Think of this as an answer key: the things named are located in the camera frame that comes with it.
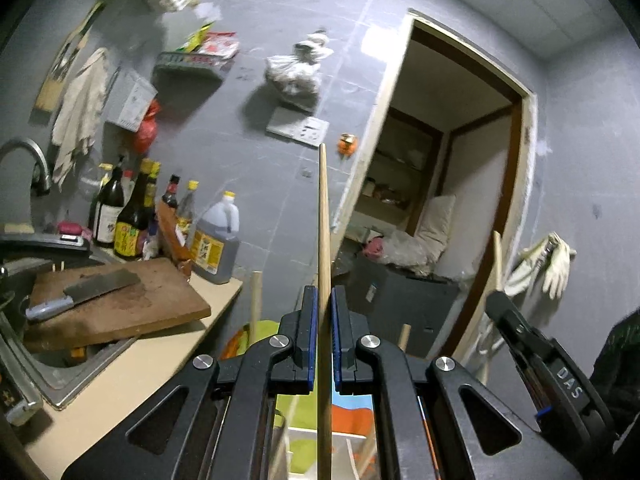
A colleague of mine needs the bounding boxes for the red plastic bag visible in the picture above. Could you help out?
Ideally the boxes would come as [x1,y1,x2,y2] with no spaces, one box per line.
[132,99,162,153]

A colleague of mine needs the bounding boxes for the yellow green snack packet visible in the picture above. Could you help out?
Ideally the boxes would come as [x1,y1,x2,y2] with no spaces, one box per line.
[182,20,216,53]

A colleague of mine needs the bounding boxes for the white wall socket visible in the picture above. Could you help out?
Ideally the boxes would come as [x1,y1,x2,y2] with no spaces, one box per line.
[265,107,330,147]

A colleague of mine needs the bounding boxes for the orange seasoning packet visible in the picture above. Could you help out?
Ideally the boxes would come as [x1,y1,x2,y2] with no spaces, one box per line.
[156,200,195,276]

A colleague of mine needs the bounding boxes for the beige towel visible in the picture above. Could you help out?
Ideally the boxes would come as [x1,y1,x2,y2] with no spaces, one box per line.
[51,47,110,186]

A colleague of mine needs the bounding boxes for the dark storage box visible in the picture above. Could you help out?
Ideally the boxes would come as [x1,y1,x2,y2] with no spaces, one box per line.
[345,250,461,361]

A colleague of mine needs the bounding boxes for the white utensil container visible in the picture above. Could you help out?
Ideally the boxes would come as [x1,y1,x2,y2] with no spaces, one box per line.
[270,410,378,480]

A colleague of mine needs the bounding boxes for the metal faucet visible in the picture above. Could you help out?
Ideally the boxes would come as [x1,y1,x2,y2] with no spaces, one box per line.
[0,138,53,196]

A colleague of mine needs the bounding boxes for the row of sauce bottles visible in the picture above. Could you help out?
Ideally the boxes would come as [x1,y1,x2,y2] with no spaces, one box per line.
[89,157,201,261]

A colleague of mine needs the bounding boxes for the steel cleaver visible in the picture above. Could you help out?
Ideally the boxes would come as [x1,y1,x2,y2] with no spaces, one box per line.
[25,267,141,322]

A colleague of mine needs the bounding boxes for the grey wall shelf basket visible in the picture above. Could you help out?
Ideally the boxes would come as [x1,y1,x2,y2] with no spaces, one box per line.
[151,51,231,81]

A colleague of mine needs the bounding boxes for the black pan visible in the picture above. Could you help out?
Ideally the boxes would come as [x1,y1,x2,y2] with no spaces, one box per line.
[0,234,93,261]

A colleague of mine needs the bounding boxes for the cream rubber gloves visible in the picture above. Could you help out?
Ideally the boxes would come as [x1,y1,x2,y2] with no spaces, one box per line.
[502,232,576,298]

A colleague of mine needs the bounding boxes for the wooden shelf unit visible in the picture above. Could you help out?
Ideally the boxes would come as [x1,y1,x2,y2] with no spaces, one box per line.
[350,107,446,246]

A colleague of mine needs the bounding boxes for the hanging plastic bag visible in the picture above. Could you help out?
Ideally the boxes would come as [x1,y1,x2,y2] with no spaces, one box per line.
[264,27,335,111]

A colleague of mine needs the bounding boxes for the red white snack packet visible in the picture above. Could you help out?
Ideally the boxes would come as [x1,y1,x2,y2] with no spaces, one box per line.
[197,31,240,58]

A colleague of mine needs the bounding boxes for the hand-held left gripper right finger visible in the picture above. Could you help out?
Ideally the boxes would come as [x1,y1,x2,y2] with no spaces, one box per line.
[331,285,583,480]

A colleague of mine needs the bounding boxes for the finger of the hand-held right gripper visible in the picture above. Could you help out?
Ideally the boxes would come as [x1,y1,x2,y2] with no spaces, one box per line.
[486,290,553,361]

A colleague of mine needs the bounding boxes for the steel sink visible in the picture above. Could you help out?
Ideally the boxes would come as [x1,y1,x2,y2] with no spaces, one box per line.
[0,260,141,411]

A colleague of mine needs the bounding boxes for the beige pillow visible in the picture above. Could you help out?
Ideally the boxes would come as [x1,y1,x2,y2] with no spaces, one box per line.
[416,194,457,261]

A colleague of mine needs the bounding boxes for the person's right forearm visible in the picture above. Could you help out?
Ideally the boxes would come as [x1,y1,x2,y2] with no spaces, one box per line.
[589,307,640,441]

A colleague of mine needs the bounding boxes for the large vinegar jug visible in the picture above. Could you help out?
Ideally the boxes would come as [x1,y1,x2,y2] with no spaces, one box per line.
[191,191,241,285]

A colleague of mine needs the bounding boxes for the clear plastic bag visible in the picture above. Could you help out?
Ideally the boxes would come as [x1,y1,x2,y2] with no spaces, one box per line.
[362,230,436,276]

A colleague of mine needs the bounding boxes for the wooden door frame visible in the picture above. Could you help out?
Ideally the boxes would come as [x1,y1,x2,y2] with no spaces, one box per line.
[330,7,538,366]

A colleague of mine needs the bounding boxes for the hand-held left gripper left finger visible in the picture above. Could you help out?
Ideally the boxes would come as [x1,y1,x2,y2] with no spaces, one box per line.
[61,285,319,480]

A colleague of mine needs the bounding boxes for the wooden knife holder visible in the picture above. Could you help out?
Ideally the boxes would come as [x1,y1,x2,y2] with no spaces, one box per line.
[32,2,103,113]

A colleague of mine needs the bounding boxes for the wooden cutting board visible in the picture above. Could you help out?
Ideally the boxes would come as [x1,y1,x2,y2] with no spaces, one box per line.
[22,257,212,353]

